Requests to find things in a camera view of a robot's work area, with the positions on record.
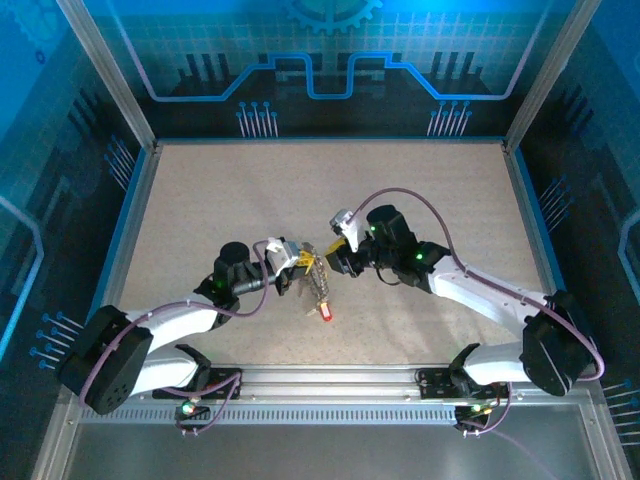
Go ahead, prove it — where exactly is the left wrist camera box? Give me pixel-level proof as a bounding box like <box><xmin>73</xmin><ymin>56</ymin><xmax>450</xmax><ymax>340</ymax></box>
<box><xmin>266</xmin><ymin>237</ymin><xmax>303</xmax><ymax>275</ymax></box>

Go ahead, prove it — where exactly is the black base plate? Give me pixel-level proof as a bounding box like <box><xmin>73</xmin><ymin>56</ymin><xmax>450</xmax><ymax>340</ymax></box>
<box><xmin>414</xmin><ymin>367</ymin><xmax>511</xmax><ymax>401</ymax></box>
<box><xmin>152</xmin><ymin>367</ymin><xmax>244</xmax><ymax>401</ymax></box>

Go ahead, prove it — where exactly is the left lit connector box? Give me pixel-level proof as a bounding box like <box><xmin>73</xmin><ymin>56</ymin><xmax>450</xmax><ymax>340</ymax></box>
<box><xmin>174</xmin><ymin>397</ymin><xmax>211</xmax><ymax>421</ymax></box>

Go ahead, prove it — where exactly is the slotted grey cable duct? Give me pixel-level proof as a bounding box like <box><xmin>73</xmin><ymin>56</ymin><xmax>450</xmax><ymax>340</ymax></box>
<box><xmin>79</xmin><ymin>407</ymin><xmax>459</xmax><ymax>426</ymax></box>

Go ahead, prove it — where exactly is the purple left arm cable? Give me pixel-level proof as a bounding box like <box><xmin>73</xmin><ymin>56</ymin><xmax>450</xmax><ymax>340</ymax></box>
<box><xmin>77</xmin><ymin>239</ymin><xmax>276</xmax><ymax>407</ymax></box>

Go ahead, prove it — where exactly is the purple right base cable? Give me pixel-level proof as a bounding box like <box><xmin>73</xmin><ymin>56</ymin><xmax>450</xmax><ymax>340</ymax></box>
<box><xmin>458</xmin><ymin>382</ymin><xmax>514</xmax><ymax>441</ymax></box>

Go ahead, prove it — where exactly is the aluminium side rail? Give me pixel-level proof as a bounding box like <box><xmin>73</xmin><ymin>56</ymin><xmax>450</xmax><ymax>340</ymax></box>
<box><xmin>501</xmin><ymin>141</ymin><xmax>576</xmax><ymax>365</ymax></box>
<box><xmin>82</xmin><ymin>142</ymin><xmax>162</xmax><ymax>365</ymax></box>

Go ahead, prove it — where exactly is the lit connector box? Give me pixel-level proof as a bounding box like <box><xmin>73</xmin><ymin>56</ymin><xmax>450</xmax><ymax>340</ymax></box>
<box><xmin>453</xmin><ymin>402</ymin><xmax>496</xmax><ymax>421</ymax></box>
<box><xmin>174</xmin><ymin>397</ymin><xmax>211</xmax><ymax>421</ymax></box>

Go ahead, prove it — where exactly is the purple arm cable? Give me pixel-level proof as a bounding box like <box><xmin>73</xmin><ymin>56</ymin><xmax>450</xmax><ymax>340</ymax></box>
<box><xmin>347</xmin><ymin>187</ymin><xmax>607</xmax><ymax>384</ymax></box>
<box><xmin>77</xmin><ymin>239</ymin><xmax>276</xmax><ymax>407</ymax></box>

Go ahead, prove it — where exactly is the aluminium frame post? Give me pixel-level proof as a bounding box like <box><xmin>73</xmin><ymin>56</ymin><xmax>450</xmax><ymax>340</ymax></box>
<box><xmin>54</xmin><ymin>0</ymin><xmax>161</xmax><ymax>151</ymax></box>
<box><xmin>503</xmin><ymin>0</ymin><xmax>602</xmax><ymax>151</ymax></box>

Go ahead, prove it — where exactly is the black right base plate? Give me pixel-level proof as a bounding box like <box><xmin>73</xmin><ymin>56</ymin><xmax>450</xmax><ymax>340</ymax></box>
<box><xmin>414</xmin><ymin>367</ymin><xmax>511</xmax><ymax>401</ymax></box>

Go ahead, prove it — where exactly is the grey metal panel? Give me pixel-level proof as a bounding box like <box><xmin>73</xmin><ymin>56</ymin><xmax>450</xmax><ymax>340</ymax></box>
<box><xmin>34</xmin><ymin>402</ymin><xmax>634</xmax><ymax>480</ymax></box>

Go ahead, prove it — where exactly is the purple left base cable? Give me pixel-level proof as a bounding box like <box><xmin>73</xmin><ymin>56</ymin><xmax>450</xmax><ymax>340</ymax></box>
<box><xmin>174</xmin><ymin>369</ymin><xmax>245</xmax><ymax>437</ymax></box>

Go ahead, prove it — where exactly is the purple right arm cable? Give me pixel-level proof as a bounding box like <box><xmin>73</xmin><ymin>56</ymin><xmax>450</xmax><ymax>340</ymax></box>
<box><xmin>347</xmin><ymin>187</ymin><xmax>607</xmax><ymax>384</ymax></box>

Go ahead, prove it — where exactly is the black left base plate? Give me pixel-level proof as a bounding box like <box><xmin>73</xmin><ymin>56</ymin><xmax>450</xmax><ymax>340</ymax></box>
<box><xmin>152</xmin><ymin>367</ymin><xmax>244</xmax><ymax>401</ymax></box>

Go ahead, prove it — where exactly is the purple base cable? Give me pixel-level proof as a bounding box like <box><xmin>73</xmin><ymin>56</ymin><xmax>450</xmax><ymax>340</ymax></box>
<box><xmin>174</xmin><ymin>369</ymin><xmax>245</xmax><ymax>437</ymax></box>
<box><xmin>458</xmin><ymin>382</ymin><xmax>514</xmax><ymax>441</ymax></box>

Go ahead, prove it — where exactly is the aluminium back rail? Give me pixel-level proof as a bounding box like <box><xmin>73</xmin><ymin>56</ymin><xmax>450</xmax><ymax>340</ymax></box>
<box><xmin>154</xmin><ymin>135</ymin><xmax>509</xmax><ymax>147</ymax></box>

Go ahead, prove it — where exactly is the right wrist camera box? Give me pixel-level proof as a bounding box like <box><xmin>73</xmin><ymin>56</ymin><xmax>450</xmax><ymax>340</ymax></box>
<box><xmin>328</xmin><ymin>209</ymin><xmax>362</xmax><ymax>254</ymax></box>

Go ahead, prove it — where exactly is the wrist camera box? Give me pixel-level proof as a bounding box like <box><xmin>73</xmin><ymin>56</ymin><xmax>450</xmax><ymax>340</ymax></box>
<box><xmin>328</xmin><ymin>209</ymin><xmax>362</xmax><ymax>254</ymax></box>
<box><xmin>266</xmin><ymin>237</ymin><xmax>303</xmax><ymax>275</ymax></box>

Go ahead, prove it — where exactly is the right lit connector box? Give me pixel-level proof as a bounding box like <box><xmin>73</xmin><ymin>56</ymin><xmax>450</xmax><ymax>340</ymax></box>
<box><xmin>453</xmin><ymin>402</ymin><xmax>496</xmax><ymax>421</ymax></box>

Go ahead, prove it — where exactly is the wide aluminium base rail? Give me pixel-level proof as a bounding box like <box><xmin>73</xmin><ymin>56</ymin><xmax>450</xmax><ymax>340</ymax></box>
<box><xmin>57</xmin><ymin>363</ymin><xmax>601</xmax><ymax>407</ymax></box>

